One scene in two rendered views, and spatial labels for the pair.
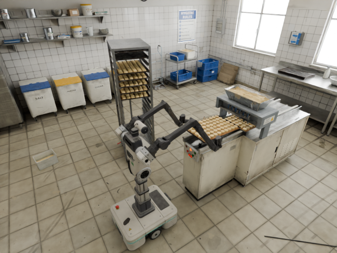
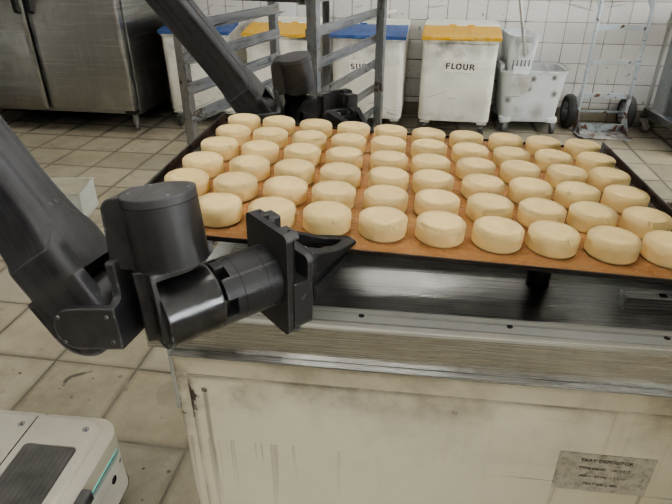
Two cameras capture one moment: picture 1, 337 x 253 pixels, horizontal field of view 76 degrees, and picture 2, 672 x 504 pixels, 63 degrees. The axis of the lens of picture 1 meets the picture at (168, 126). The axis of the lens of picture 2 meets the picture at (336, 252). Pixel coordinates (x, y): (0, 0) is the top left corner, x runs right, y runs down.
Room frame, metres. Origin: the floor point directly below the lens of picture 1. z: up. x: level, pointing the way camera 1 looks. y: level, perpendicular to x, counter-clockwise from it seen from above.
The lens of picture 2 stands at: (1.63, -0.87, 1.27)
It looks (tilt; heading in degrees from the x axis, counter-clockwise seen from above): 29 degrees down; 41
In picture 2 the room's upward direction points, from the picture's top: straight up
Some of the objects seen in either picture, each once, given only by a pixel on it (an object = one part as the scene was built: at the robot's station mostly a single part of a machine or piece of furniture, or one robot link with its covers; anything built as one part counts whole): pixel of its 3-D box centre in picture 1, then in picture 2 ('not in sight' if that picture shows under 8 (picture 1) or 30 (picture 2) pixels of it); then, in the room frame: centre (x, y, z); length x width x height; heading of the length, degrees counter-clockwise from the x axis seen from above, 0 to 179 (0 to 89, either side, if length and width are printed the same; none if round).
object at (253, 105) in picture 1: (246, 98); not in sight; (2.50, -1.00, 1.25); 0.56 x 0.29 x 0.14; 34
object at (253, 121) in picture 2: not in sight; (244, 123); (2.17, -0.22, 1.03); 0.05 x 0.05 x 0.02
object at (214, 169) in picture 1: (211, 161); (430, 482); (2.22, -0.58, 0.45); 0.70 x 0.34 x 0.90; 124
